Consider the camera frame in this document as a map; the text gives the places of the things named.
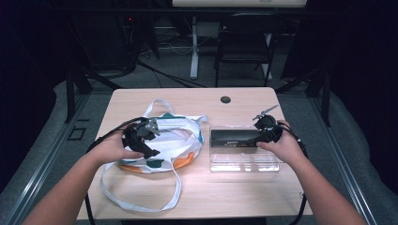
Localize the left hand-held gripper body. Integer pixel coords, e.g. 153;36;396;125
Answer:
121;117;161;152

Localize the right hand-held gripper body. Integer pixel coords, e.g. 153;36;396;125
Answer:
252;104;284;145

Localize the clear plastic container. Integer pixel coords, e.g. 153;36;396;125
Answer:
208;124;282;173

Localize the black rectangular box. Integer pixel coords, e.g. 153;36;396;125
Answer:
209;128;263;149

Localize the white orange green tote bag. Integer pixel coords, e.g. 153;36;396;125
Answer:
99;98;208;214

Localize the person's right hand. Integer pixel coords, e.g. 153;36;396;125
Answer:
255;119;307;167

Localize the person's left hand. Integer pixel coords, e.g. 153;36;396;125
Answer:
88;128;145;167

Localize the black metal stand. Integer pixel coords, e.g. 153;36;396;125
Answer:
64;66;124;124
274;66;332;128

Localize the black folding chair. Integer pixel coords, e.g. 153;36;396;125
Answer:
213;12;285;89

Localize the dark equipment with red light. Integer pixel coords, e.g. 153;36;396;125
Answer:
115;12;152;74

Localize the white desk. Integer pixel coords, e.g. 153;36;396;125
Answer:
171;0;311;81

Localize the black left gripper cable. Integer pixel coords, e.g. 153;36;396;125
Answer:
84;116;148;225

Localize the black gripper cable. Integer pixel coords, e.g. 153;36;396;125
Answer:
84;116;148;225
276;121;310;225

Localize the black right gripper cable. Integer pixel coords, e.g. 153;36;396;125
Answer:
276;121;310;225

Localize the black floor cable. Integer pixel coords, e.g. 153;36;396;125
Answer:
136;60;208;89

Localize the aluminium floor rail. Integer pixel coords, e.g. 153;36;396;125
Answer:
307;96;379;225
2;93;91;225

